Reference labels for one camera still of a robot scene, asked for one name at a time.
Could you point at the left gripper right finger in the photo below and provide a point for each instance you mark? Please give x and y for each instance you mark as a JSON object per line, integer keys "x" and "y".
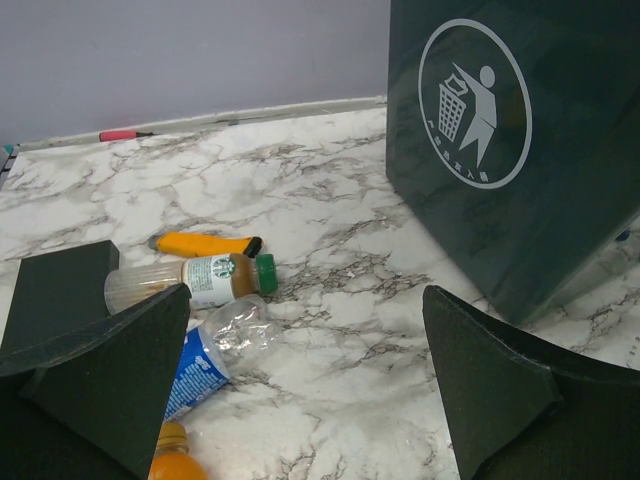
{"x": 519, "y": 407}

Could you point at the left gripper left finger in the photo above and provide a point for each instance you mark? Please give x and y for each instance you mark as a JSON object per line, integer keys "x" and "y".
{"x": 89, "y": 404}

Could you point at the small orange bottle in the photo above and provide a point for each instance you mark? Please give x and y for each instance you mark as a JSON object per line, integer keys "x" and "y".
{"x": 172, "y": 460}

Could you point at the crushed blue label bottle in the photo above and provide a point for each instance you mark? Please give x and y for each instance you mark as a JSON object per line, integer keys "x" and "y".
{"x": 228, "y": 344}

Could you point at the starbucks glass bottle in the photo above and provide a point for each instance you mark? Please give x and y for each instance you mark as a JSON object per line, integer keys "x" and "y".
{"x": 213, "y": 281}

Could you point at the dark green plastic bin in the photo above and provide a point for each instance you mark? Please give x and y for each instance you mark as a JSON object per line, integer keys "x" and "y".
{"x": 513, "y": 136}

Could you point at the orange utility knife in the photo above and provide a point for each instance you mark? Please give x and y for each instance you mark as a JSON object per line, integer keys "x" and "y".
{"x": 191, "y": 245}

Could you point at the red marker pen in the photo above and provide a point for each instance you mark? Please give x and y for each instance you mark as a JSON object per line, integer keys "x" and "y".
{"x": 120, "y": 135}

